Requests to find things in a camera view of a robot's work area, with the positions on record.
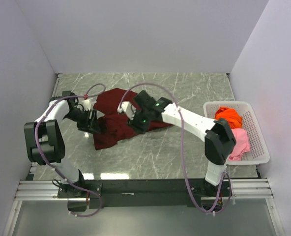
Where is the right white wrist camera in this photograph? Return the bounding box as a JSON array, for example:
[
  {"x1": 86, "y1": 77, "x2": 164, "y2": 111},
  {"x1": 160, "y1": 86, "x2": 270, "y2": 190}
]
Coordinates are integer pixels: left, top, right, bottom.
[{"x1": 117, "y1": 101, "x2": 137, "y2": 120}]

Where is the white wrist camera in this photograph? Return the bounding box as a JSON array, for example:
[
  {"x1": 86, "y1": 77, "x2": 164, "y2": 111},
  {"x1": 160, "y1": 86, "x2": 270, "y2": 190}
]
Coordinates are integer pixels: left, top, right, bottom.
[
  {"x1": 117, "y1": 101, "x2": 137, "y2": 120},
  {"x1": 81, "y1": 97, "x2": 96, "y2": 111}
]

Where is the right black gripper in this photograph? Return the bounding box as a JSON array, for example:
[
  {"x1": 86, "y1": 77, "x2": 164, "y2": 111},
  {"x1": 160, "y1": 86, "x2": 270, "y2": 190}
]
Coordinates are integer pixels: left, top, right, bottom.
[{"x1": 126, "y1": 108, "x2": 151, "y2": 136}]

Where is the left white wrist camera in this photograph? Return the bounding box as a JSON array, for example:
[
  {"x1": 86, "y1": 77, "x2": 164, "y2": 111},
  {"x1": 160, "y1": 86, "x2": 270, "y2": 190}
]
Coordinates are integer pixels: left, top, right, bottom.
[{"x1": 81, "y1": 97, "x2": 96, "y2": 111}]

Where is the orange t shirt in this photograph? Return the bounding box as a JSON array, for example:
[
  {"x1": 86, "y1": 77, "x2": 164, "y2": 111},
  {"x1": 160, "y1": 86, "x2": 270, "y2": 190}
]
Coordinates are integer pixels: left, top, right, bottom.
[{"x1": 214, "y1": 106, "x2": 242, "y2": 129}]

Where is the black base beam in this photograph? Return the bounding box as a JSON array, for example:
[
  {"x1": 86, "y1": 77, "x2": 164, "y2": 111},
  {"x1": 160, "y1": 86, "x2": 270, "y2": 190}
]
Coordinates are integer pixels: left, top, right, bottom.
[{"x1": 52, "y1": 178, "x2": 232, "y2": 212}]

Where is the dark red t shirt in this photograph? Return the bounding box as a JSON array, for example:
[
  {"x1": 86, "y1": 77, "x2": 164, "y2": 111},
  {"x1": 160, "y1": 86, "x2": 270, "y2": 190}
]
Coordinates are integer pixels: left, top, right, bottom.
[{"x1": 93, "y1": 88, "x2": 174, "y2": 150}]

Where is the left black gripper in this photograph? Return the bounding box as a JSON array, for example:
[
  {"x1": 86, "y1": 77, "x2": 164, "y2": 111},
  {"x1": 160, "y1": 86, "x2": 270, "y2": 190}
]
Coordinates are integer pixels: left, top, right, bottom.
[{"x1": 64, "y1": 108, "x2": 100, "y2": 134}]

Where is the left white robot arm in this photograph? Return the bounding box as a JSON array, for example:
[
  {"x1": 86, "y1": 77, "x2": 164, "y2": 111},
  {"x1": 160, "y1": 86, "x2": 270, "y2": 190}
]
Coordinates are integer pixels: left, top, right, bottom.
[{"x1": 24, "y1": 91, "x2": 101, "y2": 198}]

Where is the aluminium rail frame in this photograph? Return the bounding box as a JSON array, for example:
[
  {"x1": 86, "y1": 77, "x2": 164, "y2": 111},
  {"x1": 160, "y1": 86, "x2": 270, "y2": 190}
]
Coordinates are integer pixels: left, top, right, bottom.
[{"x1": 14, "y1": 180, "x2": 86, "y2": 202}]

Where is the pink t shirt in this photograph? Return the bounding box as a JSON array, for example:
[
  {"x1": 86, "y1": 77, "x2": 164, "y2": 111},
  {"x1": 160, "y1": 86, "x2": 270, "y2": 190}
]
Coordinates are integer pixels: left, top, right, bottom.
[{"x1": 229, "y1": 128, "x2": 250, "y2": 161}]

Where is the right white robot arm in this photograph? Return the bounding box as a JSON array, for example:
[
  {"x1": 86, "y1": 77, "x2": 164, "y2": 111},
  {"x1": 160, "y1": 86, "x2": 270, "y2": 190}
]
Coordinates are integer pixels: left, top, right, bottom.
[{"x1": 117, "y1": 90, "x2": 236, "y2": 196}]

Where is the white plastic basket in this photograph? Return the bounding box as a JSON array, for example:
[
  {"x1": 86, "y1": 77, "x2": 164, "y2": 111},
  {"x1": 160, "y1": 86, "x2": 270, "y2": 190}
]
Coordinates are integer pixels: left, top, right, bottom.
[{"x1": 203, "y1": 101, "x2": 270, "y2": 165}]

